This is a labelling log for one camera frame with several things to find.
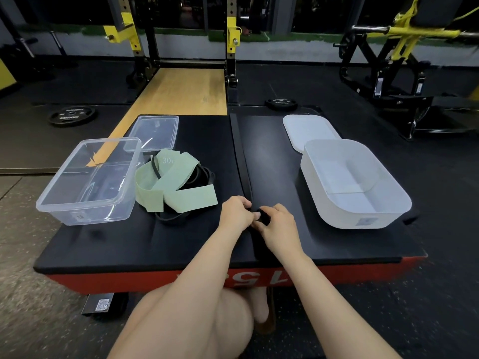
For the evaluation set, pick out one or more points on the white plastic lid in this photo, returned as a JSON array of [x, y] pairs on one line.
[[308, 128]]

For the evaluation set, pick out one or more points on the person's left hand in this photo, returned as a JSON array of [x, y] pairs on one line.
[[235, 214]]

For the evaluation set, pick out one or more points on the black weight plate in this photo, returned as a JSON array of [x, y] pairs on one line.
[[72, 116], [281, 104]]

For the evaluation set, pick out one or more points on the wide black resistance band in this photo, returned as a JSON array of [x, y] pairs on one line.
[[239, 157]]

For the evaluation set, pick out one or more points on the light green resistance band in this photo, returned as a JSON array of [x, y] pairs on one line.
[[194, 198], [149, 199], [168, 158], [176, 175]]

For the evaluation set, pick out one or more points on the yellow barrel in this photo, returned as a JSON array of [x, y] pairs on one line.
[[474, 94]]

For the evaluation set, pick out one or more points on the person's right hand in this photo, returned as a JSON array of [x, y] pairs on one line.
[[280, 231]]

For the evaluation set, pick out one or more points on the clear plastic lid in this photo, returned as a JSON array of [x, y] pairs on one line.
[[153, 132]]

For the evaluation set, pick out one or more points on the wooden lifting platform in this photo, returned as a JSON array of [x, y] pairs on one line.
[[183, 89]]

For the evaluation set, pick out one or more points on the black upright bar holder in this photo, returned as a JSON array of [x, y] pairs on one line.
[[58, 42]]

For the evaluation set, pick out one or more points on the brown sandal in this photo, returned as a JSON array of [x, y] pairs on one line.
[[271, 317]]

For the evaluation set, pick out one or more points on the yellow black exercise machine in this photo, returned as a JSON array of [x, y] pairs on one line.
[[396, 48]]

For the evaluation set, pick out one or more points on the white plastic bin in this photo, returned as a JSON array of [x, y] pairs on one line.
[[355, 186]]

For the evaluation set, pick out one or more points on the person's right forearm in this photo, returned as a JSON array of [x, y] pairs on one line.
[[336, 314]]

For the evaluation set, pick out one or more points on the person's left forearm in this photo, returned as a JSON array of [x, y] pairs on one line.
[[187, 295]]

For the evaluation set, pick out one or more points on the clear plastic container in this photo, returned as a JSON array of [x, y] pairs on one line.
[[86, 186]]

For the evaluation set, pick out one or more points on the thin black resistance band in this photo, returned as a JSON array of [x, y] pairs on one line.
[[204, 177]]

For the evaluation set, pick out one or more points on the person's left leg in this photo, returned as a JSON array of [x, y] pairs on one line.
[[232, 317]]

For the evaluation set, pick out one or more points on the yellow black squat rack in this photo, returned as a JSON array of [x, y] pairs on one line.
[[232, 18]]

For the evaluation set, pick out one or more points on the black plyo platform red side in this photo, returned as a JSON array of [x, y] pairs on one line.
[[131, 246]]

